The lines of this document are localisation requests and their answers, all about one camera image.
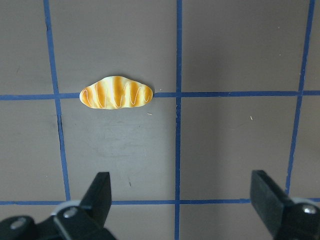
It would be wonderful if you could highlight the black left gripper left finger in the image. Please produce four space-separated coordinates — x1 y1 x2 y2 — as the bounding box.
54 171 112 240

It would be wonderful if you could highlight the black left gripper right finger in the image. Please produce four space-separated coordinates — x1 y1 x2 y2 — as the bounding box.
250 170 320 240

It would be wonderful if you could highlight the striped toy bread loaf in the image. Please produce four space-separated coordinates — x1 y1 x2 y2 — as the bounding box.
79 76 154 110

